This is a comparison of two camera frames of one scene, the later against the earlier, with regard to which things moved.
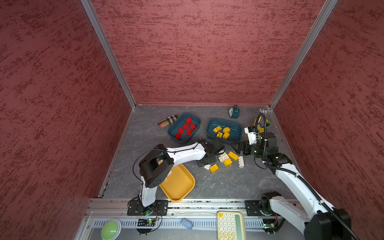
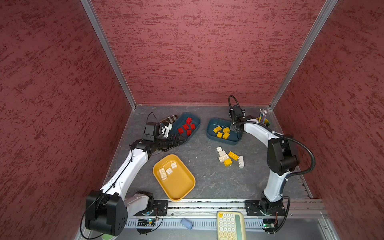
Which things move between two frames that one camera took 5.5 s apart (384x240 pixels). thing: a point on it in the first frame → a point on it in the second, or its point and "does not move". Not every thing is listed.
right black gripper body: [255, 149] → [233, 127]
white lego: [241, 161] does not move
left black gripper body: [210, 160] → [164, 143]
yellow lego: [216, 129] does not move
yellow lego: [233, 156] does not move
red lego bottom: [189, 120] does not move
